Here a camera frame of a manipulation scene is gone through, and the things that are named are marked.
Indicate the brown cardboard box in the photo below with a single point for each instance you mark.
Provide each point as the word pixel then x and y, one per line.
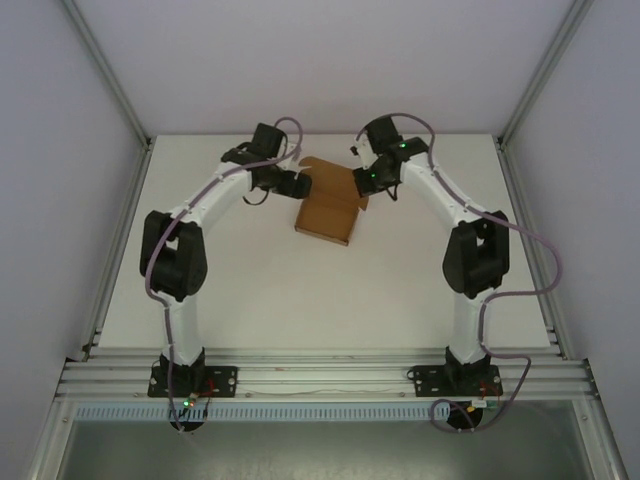
pixel 325 220

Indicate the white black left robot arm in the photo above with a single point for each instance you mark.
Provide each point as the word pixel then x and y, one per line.
pixel 182 330

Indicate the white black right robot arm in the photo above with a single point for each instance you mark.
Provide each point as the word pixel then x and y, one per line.
pixel 465 330

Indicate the small circuit board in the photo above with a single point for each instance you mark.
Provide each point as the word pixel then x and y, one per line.
pixel 189 401
pixel 482 404

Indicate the grey metal panel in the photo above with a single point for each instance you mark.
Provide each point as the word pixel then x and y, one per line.
pixel 320 450

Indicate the aluminium side rail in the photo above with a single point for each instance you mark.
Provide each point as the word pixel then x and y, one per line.
pixel 530 240
pixel 122 240

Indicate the aluminium frame post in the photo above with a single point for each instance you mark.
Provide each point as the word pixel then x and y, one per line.
pixel 545 75
pixel 107 75

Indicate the aluminium mounting rail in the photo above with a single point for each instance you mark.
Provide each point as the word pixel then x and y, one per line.
pixel 325 372

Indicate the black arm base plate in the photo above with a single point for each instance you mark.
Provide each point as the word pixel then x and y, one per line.
pixel 225 382
pixel 425 382

